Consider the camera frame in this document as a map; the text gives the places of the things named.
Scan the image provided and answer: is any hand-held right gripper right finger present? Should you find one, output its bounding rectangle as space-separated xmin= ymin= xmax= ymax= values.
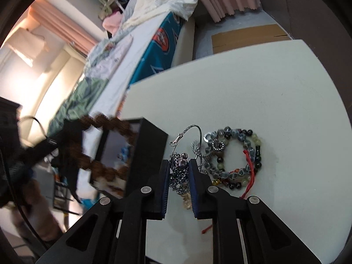
xmin=189 ymin=159 xmax=323 ymax=264

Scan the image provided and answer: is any pink cloth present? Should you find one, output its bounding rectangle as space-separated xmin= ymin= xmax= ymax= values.
xmin=102 ymin=10 xmax=124 ymax=32

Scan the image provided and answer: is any red cord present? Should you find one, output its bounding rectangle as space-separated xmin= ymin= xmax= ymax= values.
xmin=201 ymin=148 xmax=254 ymax=234

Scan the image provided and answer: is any black and green bead bracelet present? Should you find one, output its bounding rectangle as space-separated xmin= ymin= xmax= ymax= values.
xmin=212 ymin=129 xmax=263 ymax=191

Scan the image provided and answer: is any green patterned blanket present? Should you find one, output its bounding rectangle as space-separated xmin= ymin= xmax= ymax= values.
xmin=48 ymin=76 xmax=108 ymax=139

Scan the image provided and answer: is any bed with white sheet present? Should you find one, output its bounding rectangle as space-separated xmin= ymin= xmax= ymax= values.
xmin=91 ymin=14 xmax=196 ymax=132

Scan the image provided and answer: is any brown wooden bead bracelet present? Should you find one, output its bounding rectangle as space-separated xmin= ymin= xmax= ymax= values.
xmin=78 ymin=114 xmax=137 ymax=184

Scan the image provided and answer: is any black cable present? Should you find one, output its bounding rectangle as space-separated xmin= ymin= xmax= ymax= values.
xmin=18 ymin=115 xmax=49 ymax=143

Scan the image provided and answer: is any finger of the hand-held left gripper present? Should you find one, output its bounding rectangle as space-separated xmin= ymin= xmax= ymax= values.
xmin=58 ymin=120 xmax=84 ymax=204

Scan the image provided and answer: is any black jewelry box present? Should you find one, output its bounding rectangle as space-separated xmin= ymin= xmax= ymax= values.
xmin=87 ymin=118 xmax=169 ymax=199

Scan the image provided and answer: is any blue-grey bead bracelet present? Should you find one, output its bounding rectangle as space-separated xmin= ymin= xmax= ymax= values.
xmin=203 ymin=127 xmax=261 ymax=181

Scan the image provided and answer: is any yellow crystal bracelet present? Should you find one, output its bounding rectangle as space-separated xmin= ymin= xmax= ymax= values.
xmin=180 ymin=192 xmax=193 ymax=211

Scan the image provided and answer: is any white duvet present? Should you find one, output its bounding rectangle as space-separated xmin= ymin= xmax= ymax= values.
xmin=121 ymin=0 xmax=199 ymax=28

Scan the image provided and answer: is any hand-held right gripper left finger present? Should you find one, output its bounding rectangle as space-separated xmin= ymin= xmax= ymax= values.
xmin=35 ymin=160 xmax=169 ymax=264

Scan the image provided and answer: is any flat cardboard sheet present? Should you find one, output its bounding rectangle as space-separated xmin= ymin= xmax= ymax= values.
xmin=211 ymin=24 xmax=291 ymax=54

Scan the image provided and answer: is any silver rope bracelet with clasp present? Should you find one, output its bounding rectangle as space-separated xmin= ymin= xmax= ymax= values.
xmin=169 ymin=125 xmax=218 ymax=172

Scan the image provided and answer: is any silver chain necklace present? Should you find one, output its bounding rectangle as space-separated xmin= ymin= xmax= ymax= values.
xmin=168 ymin=153 xmax=191 ymax=196

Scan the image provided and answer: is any pale printed cloth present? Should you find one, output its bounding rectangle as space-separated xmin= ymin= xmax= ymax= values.
xmin=83 ymin=36 xmax=135 ymax=81

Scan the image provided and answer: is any teal printed blanket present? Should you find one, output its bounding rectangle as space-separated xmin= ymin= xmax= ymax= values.
xmin=129 ymin=11 xmax=183 ymax=86

